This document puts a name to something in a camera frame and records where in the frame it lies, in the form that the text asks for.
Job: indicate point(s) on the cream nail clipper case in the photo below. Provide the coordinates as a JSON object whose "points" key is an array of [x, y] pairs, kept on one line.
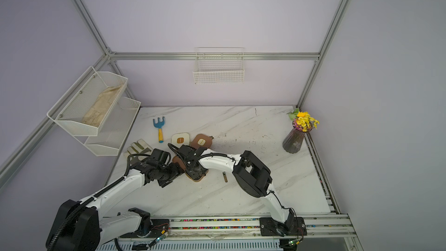
{"points": [[180, 139]]}

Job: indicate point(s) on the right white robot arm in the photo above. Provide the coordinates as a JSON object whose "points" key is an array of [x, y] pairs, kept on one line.
{"points": [[251, 174]]}

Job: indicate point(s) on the white mesh upper shelf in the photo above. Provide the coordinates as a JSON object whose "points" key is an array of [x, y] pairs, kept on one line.
{"points": [[75, 103]]}

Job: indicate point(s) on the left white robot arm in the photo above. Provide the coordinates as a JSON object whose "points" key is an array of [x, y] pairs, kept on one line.
{"points": [[83, 225]]}

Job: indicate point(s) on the blue yellow toy rake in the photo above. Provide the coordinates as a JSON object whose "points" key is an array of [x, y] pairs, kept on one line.
{"points": [[158, 124]]}

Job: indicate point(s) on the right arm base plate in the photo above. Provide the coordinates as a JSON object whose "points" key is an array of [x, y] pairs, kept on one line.
{"points": [[270, 227]]}

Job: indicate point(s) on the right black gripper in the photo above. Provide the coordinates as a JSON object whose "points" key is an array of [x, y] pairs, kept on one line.
{"points": [[195, 170]]}

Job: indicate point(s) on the white mesh shelf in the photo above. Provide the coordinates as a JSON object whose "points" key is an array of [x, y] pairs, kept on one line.
{"points": [[115, 129], [75, 103]]}

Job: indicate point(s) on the beige cloth glove in shelf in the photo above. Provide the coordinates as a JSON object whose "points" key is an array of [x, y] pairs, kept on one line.
{"points": [[96, 114]]}

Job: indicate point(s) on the aluminium frame rail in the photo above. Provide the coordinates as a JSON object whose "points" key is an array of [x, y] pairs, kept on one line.
{"points": [[213, 56]]}

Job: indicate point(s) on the white wire wall basket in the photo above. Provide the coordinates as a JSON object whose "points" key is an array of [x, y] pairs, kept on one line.
{"points": [[219, 71]]}

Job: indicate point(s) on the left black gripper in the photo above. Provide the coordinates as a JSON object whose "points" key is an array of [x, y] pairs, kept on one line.
{"points": [[176, 171]]}

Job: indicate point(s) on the white mesh lower shelf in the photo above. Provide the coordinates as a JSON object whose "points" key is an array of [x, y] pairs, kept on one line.
{"points": [[115, 129]]}

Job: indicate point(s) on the brown case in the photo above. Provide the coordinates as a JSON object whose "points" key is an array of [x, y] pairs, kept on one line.
{"points": [[195, 176], [202, 140]]}

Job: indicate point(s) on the dark glass vase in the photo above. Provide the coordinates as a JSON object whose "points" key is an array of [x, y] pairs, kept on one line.
{"points": [[293, 141]]}

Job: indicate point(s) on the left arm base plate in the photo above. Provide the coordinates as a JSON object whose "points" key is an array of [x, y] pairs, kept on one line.
{"points": [[151, 229]]}

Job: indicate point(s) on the yellow flower bouquet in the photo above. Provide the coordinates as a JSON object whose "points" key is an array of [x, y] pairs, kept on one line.
{"points": [[303, 121]]}

